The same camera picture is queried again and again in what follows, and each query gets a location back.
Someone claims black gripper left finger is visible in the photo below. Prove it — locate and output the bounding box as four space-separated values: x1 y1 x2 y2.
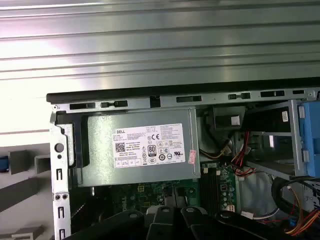
67 206 177 240

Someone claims green motherboard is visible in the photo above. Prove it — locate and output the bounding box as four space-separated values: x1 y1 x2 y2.
91 161 238 221

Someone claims black open PC case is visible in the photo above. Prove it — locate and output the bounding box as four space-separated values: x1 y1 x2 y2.
46 86 320 240

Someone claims orange power wire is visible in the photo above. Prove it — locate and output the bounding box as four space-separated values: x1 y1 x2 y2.
283 186 320 236

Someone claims metal drive cage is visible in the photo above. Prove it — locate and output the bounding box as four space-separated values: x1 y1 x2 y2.
239 98 320 181

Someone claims thick black cable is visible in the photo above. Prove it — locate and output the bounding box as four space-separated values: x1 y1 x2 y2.
271 174 320 226

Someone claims grey parts rack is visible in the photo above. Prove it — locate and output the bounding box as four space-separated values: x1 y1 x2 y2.
0 142 54 240

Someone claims blue drive cage latch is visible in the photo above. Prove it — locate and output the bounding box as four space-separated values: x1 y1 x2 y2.
296 101 320 179

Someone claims red yellow wire bundle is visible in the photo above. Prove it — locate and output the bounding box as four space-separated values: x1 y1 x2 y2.
199 129 257 181

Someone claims grey power supply unit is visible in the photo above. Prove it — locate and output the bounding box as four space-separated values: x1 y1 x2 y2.
77 107 202 187

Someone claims black RAM slot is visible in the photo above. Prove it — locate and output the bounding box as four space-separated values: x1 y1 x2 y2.
199 166 211 216
209 166 221 216

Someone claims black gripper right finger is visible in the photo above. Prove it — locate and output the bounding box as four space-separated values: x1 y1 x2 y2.
179 206 301 240

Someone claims hard disk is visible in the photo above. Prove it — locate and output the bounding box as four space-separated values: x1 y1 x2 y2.
0 155 10 174

